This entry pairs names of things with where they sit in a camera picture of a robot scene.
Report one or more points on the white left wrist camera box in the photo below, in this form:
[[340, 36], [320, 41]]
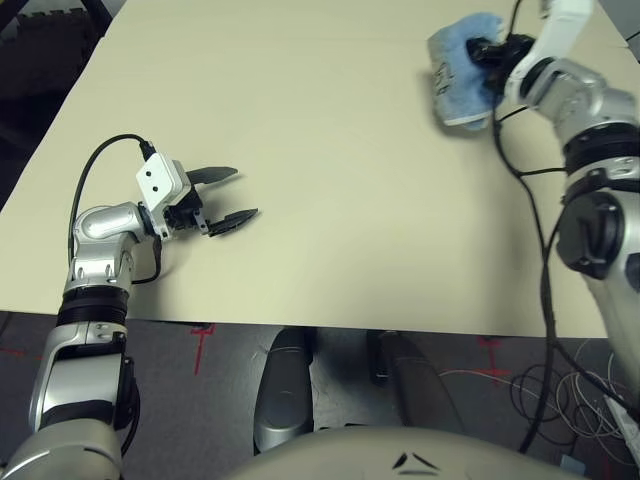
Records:
[[157, 180]]

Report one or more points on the white power strip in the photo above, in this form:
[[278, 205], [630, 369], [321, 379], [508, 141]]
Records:
[[622, 417]]

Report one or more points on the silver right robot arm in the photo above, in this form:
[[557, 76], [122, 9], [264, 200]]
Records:
[[590, 105]]

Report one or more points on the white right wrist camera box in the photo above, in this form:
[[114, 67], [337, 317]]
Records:
[[560, 30]]

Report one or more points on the grey robot leg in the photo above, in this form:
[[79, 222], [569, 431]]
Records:
[[420, 385], [282, 390]]

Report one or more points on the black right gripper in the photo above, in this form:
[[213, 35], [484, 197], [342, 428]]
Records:
[[507, 55]]

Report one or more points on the grey left robot leg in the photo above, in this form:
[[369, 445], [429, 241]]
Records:
[[282, 390]]

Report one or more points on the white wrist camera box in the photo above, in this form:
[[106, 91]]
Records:
[[560, 30], [157, 180]]

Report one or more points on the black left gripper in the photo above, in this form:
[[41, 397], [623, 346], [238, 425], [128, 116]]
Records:
[[187, 215]]

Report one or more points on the grey robot torso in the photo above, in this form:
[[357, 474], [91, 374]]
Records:
[[350, 455]]

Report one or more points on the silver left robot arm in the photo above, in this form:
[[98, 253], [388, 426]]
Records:
[[100, 225]]

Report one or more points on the black table support post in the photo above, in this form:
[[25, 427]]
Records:
[[377, 360]]

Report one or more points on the black foam floor mat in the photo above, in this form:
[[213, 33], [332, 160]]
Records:
[[50, 20]]

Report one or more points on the blue terry rag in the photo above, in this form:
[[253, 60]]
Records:
[[460, 65]]

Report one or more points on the grey right robot leg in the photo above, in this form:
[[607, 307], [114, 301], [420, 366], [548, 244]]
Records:
[[420, 385]]

